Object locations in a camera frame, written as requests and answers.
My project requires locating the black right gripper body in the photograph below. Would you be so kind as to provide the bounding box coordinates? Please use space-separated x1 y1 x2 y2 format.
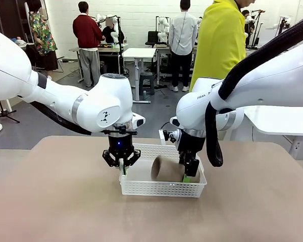
177 130 205 158

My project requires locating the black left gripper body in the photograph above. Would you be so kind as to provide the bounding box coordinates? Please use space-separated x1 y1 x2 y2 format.
108 134 134 159

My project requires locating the brown cardboard roll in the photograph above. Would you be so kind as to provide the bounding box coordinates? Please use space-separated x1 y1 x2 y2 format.
151 155 200 183

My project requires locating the white perforated plastic basket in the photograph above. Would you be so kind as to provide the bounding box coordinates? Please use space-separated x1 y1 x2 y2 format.
119 143 208 199

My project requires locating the grey plastic stool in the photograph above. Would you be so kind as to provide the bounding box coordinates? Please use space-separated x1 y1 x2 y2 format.
138 72 156 95

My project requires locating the white side table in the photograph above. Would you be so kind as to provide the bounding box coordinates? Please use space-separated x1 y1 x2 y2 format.
243 105 303 160

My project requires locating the white height-adjustable table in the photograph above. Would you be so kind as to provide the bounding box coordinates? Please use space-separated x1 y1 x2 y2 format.
122 47 157 104

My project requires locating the grey workshop desk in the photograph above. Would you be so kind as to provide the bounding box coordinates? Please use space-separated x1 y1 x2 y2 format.
68 43 129 84

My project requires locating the person in yellow shirt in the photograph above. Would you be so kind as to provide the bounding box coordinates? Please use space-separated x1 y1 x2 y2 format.
189 0 256 93

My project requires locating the person in white shirt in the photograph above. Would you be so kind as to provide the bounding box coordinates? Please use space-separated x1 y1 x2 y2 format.
168 0 199 93

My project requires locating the black office chair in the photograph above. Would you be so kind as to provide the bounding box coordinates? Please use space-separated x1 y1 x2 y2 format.
145 30 160 47

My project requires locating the seated person in black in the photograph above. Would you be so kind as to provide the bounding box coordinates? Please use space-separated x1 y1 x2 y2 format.
102 15 125 45

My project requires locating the black tripod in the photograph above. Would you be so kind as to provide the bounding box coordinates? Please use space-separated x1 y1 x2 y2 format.
0 99 21 124

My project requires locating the person in red sweater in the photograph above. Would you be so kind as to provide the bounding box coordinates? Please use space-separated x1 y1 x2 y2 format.
72 1 106 88

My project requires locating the person in floral dress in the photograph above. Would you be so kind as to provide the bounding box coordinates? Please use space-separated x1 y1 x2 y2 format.
26 0 59 77

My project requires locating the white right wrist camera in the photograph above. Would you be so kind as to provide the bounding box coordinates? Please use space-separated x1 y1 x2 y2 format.
158 128 178 146

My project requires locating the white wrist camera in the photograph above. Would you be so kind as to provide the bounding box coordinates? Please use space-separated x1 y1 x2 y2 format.
131 113 146 128
158 128 178 146

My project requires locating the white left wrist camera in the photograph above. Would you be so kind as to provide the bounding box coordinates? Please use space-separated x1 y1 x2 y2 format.
131 113 146 128

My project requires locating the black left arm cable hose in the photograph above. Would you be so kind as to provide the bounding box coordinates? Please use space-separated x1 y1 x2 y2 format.
30 100 92 136

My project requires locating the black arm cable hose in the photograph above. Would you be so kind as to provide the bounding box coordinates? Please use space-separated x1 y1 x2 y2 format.
30 100 92 136
206 11 303 167

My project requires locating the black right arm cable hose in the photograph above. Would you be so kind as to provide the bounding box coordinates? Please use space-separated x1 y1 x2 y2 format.
206 11 303 167

